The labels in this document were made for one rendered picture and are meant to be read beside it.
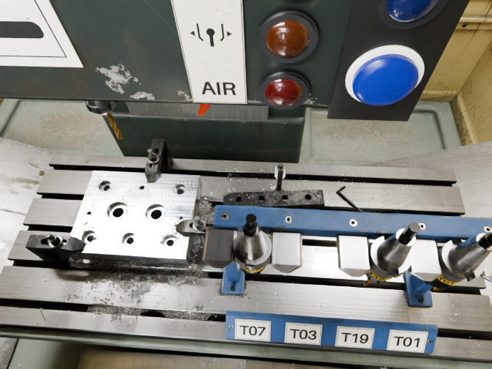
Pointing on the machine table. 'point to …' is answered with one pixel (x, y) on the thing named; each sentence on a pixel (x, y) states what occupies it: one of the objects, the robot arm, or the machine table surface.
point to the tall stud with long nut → (280, 176)
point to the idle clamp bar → (302, 200)
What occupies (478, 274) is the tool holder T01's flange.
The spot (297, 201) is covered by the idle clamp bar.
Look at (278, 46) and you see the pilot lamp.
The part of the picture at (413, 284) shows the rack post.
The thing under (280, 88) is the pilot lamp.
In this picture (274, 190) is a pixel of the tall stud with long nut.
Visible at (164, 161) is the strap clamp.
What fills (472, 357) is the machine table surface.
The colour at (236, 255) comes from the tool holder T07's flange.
